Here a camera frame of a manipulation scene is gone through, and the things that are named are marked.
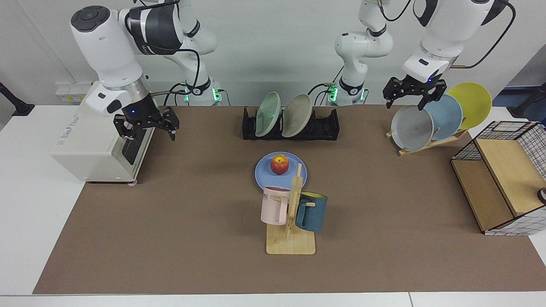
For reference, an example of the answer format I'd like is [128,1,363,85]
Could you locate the brown table cloth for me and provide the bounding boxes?
[32,105,546,295]

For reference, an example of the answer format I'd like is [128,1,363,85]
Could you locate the wire basket with wooden floor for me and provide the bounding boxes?
[450,121,546,236]

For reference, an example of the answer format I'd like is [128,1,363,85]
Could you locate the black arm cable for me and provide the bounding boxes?
[141,47,201,106]
[452,0,517,69]

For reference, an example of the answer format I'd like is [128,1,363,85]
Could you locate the pale toaster oven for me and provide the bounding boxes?
[50,87,156,185]

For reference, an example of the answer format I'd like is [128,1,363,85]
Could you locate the yellow plate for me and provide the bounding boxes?
[447,82,492,130]

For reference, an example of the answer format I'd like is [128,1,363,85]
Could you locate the black dish rack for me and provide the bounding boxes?
[242,107,340,141]

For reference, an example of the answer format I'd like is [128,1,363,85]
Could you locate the beige plate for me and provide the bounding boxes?
[282,94,313,138]

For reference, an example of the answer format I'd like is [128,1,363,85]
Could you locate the black stand foot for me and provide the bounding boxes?
[0,82,35,117]

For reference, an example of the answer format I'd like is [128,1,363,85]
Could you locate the pink cup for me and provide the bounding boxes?
[261,186,292,226]

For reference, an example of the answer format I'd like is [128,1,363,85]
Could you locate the white wall socket strip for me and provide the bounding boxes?
[55,83,93,104]

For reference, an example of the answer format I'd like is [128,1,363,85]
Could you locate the dark blue cup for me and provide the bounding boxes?
[295,192,328,233]

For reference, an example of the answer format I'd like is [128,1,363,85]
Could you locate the grey plate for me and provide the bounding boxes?
[391,105,434,151]

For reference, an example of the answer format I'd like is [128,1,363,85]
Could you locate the light blue plate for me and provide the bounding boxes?
[420,93,463,141]

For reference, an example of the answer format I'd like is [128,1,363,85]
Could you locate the wooden cup stand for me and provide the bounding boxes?
[266,163,317,255]

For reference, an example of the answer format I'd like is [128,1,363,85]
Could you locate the red apple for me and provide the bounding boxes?
[270,154,289,176]

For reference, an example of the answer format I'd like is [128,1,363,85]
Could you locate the wooden plate rack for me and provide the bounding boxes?
[386,128,469,156]

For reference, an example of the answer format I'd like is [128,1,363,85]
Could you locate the pale green plate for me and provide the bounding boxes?
[255,92,282,137]

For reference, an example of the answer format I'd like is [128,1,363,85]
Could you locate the black stand leg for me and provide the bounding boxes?
[506,84,546,119]

